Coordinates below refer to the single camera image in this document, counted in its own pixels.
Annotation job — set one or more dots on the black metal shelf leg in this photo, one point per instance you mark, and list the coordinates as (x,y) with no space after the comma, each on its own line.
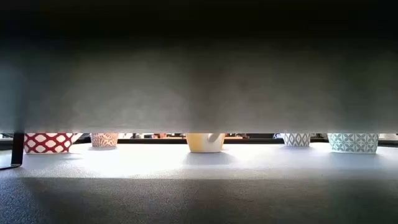
(17,149)

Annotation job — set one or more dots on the black table edge rail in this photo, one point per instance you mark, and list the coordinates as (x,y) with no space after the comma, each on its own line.
(255,141)

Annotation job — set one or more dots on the grey diamond pattern mug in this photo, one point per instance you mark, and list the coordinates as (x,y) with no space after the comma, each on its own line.
(297,140)

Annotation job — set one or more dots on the red white lattice mug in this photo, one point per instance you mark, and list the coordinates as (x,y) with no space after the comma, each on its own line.
(46,143)

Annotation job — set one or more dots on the yellow mug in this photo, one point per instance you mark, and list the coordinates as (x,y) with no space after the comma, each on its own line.
(199,145)

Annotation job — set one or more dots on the grey shelf board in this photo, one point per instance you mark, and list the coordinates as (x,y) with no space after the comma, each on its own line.
(199,93)

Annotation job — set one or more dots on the green floral tile mug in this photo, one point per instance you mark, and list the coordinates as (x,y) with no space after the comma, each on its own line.
(353,143)

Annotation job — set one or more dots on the blue white background object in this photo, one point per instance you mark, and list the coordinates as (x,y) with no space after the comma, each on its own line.
(277,136)

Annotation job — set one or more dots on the pink leaf pattern mug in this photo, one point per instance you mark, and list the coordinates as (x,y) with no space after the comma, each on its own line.
(104,140)

